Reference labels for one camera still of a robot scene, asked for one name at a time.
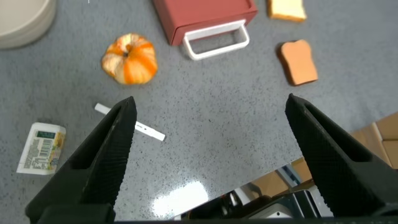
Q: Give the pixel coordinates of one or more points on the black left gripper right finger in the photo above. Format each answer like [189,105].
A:
[335,161]

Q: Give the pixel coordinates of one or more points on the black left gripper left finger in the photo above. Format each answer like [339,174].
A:
[102,161]

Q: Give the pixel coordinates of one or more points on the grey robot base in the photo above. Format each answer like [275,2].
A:
[273,207]

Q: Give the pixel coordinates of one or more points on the red drawer housing box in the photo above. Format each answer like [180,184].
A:
[199,9]

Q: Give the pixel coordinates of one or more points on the brown cardboard box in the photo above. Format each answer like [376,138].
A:
[382,137]

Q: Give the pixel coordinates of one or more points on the white marker pen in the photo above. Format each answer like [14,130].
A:
[149,130]

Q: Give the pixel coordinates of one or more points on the small white drink carton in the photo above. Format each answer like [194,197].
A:
[42,149]

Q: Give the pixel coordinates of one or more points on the brown toast slice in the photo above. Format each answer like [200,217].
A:
[298,62]

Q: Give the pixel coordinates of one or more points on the orange striped pumpkin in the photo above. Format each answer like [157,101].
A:
[130,59]

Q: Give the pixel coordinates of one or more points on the white bread slice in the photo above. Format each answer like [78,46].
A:
[286,9]

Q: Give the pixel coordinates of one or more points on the beige bowl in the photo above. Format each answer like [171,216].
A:
[21,18]

